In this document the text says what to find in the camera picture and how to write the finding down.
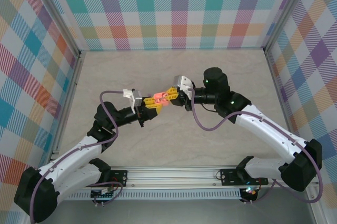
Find pink earbud charging case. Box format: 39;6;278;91
152;91;170;106

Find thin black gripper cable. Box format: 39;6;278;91
201;103;221;113

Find aluminium table side rail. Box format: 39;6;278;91
264;49;334;224
48;50;86;158

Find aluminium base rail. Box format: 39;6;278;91
76;166;318;190

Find white slotted cable duct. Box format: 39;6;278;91
63;188;243;201

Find aluminium corner post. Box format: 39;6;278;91
29;0;83;58
262;0;315;53

